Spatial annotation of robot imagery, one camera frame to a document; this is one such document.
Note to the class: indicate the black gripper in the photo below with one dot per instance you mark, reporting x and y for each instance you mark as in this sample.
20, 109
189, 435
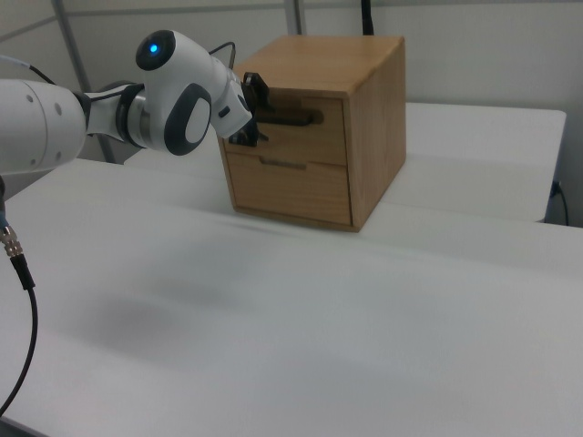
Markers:
253, 111

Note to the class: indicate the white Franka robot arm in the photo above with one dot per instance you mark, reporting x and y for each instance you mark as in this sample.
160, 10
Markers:
182, 91

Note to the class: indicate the wooden two-drawer cabinet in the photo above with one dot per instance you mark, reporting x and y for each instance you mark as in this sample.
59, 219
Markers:
378, 127

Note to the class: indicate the black background pole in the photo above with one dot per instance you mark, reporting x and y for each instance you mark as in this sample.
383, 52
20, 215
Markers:
368, 18

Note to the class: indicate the vertical aluminium frame post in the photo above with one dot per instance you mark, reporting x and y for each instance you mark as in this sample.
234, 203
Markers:
293, 16

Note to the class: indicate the slanted aluminium frame post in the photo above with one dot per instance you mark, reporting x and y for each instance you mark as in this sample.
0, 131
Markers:
70, 41

